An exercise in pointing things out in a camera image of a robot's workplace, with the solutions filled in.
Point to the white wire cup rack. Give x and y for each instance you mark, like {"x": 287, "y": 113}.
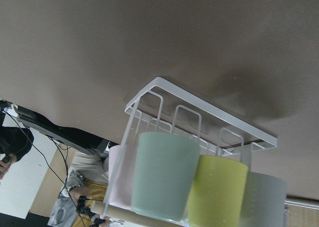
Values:
{"x": 164, "y": 107}

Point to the grey plastic cup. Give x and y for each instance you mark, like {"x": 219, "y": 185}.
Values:
{"x": 264, "y": 201}

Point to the pink plastic cup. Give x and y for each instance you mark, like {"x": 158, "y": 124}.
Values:
{"x": 121, "y": 194}

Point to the green plastic cup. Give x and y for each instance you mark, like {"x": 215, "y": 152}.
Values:
{"x": 164, "y": 171}

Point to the yellow plastic cup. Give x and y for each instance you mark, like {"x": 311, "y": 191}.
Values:
{"x": 217, "y": 191}

